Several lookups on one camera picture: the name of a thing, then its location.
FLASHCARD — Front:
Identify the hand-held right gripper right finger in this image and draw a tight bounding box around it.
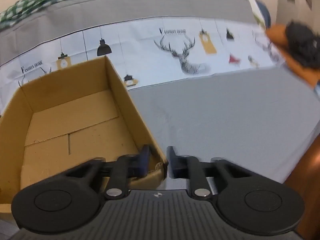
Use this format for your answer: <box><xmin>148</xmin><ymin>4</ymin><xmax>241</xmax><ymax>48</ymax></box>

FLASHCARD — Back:
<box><xmin>166</xmin><ymin>145</ymin><xmax>253</xmax><ymax>201</ymax></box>

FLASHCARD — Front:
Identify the orange cloth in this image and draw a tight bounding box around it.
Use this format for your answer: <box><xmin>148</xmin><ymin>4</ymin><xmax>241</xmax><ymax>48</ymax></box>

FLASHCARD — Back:
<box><xmin>265</xmin><ymin>24</ymin><xmax>320</xmax><ymax>89</ymax></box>

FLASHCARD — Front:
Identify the black cloth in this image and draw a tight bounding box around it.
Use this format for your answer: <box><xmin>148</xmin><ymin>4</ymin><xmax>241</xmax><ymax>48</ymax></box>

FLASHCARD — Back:
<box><xmin>285</xmin><ymin>21</ymin><xmax>320</xmax><ymax>69</ymax></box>

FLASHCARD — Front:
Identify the cardboard box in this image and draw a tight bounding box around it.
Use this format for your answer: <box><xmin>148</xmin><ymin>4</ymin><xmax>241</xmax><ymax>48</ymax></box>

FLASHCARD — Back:
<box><xmin>0</xmin><ymin>55</ymin><xmax>168</xmax><ymax>214</ymax></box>

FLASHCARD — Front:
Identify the small blue pillow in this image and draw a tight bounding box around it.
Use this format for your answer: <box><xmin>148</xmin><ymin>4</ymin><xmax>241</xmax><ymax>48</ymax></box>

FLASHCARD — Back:
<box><xmin>256</xmin><ymin>0</ymin><xmax>272</xmax><ymax>28</ymax></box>

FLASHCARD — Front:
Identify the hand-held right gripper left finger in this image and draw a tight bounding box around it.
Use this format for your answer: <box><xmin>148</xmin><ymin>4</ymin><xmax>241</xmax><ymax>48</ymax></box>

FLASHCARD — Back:
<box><xmin>60</xmin><ymin>144</ymin><xmax>151</xmax><ymax>201</ymax></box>

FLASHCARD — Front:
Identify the grey deer print bed sheet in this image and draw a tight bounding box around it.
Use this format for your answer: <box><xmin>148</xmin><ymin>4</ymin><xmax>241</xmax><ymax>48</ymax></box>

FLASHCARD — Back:
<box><xmin>0</xmin><ymin>0</ymin><xmax>319</xmax><ymax>184</ymax></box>

